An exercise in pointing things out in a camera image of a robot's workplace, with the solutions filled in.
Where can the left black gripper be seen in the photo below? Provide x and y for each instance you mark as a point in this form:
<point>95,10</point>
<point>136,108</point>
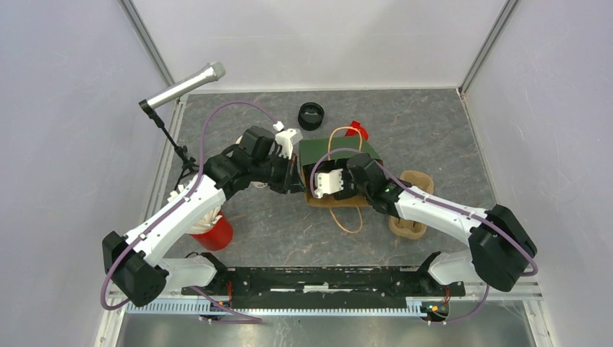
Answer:
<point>296,181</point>

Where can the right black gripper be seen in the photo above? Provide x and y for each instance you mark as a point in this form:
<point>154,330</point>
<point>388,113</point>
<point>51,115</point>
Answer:
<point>347,192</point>

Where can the green paper bag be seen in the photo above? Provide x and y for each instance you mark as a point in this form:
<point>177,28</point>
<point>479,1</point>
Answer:
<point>326,154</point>

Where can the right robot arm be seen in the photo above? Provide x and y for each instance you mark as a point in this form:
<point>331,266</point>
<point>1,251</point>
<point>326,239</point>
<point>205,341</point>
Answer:
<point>498,251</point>

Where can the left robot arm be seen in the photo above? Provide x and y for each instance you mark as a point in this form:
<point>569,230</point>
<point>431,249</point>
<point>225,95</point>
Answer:
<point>135,262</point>

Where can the stack of white paper cups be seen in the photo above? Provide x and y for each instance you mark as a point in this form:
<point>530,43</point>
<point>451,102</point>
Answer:
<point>256,184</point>

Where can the red plastic holder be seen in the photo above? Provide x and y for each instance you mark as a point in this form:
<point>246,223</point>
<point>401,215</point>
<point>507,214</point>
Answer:
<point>356,128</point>

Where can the brown cardboard cup carriers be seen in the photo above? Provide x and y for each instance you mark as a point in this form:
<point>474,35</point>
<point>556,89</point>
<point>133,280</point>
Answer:
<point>411,229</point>

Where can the stack of black lids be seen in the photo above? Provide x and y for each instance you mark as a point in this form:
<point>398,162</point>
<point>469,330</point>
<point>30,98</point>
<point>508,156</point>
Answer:
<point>310,116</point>

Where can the red cup with straws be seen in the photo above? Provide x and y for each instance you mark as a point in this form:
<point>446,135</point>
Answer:
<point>212,231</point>

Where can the silver microphone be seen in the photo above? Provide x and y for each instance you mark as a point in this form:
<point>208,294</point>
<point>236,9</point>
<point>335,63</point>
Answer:
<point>211,72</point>

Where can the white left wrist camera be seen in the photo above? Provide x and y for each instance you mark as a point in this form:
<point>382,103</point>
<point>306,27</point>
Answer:
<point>286,138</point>

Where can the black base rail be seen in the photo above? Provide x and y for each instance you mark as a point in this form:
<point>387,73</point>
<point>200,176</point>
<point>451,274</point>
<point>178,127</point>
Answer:
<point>328,290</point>

